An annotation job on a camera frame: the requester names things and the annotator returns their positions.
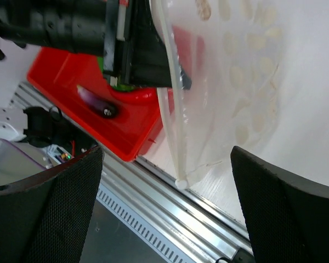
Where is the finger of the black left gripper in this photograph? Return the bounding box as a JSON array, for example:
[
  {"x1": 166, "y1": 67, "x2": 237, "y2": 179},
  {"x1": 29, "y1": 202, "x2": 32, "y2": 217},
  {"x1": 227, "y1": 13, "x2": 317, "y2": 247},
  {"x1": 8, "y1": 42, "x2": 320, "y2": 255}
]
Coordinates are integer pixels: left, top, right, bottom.
[{"x1": 128, "y1": 1, "x2": 172, "y2": 88}]

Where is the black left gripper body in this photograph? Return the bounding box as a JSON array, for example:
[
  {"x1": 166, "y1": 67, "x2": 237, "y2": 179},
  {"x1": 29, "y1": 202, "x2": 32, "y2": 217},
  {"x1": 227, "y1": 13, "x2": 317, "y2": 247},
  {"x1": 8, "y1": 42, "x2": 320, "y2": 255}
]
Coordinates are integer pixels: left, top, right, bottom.
[{"x1": 0, "y1": 1, "x2": 132, "y2": 84}]

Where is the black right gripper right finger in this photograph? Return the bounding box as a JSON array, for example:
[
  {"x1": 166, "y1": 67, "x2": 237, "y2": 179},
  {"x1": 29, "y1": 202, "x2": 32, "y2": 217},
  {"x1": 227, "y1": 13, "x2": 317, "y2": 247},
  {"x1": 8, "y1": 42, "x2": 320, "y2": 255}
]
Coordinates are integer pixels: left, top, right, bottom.
[{"x1": 230, "y1": 146, "x2": 329, "y2": 262}]

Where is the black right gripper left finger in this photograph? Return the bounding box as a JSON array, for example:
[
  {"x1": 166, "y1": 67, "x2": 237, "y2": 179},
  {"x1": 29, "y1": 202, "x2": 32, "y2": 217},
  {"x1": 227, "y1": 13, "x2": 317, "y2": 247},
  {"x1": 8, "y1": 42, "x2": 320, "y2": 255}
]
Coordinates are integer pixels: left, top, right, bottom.
[{"x1": 0, "y1": 146, "x2": 103, "y2": 262}]

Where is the red chili pepper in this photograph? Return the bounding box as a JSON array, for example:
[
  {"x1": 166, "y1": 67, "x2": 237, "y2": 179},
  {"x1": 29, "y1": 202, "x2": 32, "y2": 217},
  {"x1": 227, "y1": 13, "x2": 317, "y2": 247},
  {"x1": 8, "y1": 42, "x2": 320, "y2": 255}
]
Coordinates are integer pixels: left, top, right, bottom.
[{"x1": 109, "y1": 88, "x2": 157, "y2": 105}]

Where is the purple eggplant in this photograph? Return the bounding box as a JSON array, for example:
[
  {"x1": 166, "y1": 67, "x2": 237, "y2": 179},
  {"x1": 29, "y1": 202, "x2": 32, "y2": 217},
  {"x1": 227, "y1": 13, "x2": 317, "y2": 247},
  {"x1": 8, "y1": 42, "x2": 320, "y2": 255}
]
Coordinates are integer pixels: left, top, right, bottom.
[{"x1": 77, "y1": 85, "x2": 118, "y2": 118}]

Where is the clear zip top bag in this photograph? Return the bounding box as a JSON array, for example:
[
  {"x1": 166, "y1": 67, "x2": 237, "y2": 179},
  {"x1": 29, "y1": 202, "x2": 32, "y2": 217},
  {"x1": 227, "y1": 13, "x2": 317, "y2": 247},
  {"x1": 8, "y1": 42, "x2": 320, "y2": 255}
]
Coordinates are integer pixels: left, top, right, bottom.
[{"x1": 149, "y1": 1, "x2": 284, "y2": 190}]

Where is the red plastic tray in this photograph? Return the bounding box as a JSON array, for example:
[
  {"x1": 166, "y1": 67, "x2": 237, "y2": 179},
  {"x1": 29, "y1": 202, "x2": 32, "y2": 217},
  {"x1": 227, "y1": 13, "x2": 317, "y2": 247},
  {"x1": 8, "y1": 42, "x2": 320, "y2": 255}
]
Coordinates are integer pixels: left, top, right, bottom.
[{"x1": 27, "y1": 47, "x2": 162, "y2": 161}]

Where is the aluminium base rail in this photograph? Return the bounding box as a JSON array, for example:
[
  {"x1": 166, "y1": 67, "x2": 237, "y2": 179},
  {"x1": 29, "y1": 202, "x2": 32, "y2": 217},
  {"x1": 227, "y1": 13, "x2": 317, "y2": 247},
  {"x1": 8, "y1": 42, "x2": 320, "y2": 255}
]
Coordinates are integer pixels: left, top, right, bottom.
[{"x1": 9, "y1": 81, "x2": 254, "y2": 263}]

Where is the white slotted cable duct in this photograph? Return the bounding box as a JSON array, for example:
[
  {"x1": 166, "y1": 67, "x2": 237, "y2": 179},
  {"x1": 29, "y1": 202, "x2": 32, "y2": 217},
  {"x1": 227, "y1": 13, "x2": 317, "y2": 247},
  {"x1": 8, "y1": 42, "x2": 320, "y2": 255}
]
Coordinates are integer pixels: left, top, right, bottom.
[{"x1": 97, "y1": 184, "x2": 194, "y2": 262}]

